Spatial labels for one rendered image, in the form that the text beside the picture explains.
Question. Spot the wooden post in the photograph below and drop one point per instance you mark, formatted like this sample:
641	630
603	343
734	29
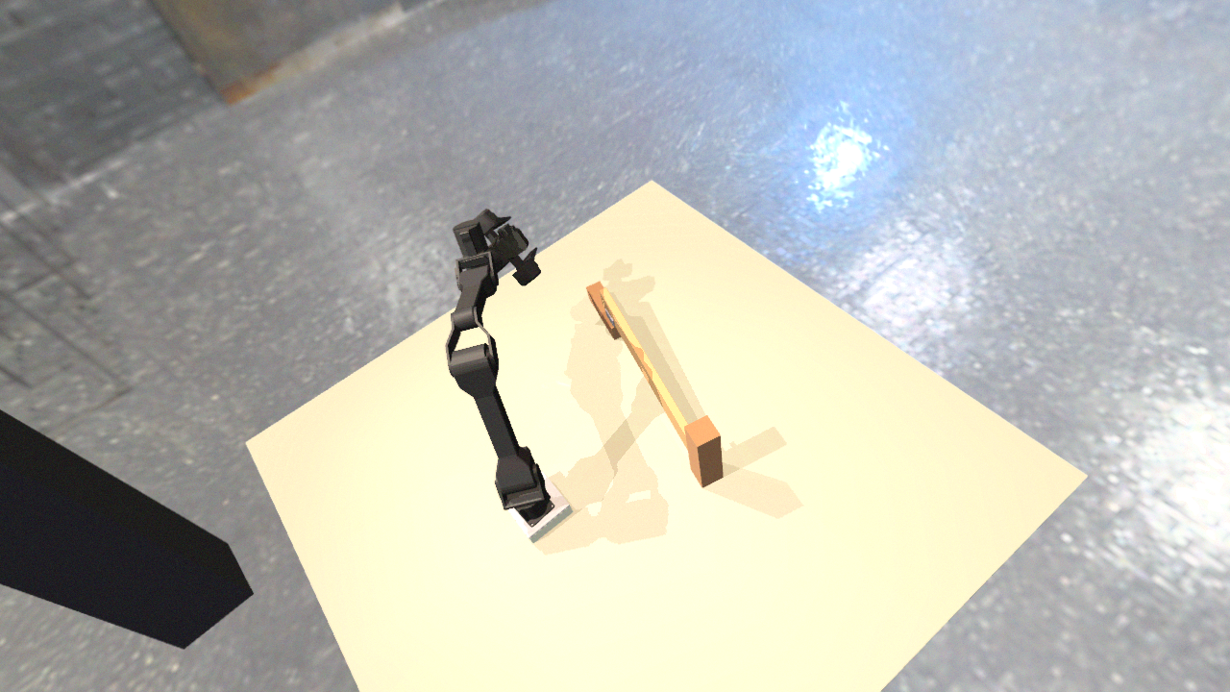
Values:
703	439

